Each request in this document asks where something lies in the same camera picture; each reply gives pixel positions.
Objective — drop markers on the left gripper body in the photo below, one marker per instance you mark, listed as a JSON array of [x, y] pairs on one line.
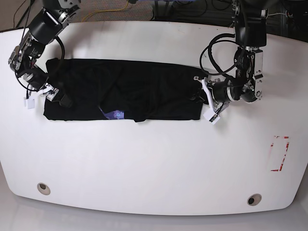
[[219, 93]]

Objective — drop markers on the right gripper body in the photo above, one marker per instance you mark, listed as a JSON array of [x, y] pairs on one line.
[[38, 86]]

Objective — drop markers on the black t-shirt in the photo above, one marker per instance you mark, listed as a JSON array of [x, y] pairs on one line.
[[119, 89]]

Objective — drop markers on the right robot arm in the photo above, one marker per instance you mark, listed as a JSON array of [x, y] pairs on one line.
[[53, 18]]

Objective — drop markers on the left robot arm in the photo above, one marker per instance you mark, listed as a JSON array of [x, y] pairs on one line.
[[243, 80]]

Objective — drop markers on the red tape rectangle marking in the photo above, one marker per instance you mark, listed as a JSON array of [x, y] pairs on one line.
[[278, 152]]

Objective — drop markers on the left table grommet hole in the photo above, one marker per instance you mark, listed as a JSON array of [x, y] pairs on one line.
[[43, 189]]

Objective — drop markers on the table grommet hole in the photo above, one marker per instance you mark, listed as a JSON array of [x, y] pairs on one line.
[[254, 199], [43, 189]]

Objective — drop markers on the right table grommet hole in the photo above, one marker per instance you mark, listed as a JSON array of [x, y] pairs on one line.
[[254, 199]]

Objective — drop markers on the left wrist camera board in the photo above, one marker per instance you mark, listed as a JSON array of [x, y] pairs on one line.
[[211, 116]]

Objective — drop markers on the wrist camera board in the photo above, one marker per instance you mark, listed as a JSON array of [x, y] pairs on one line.
[[211, 116], [29, 103]]

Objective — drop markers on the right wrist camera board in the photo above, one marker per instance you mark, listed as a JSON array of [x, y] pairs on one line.
[[29, 103]]

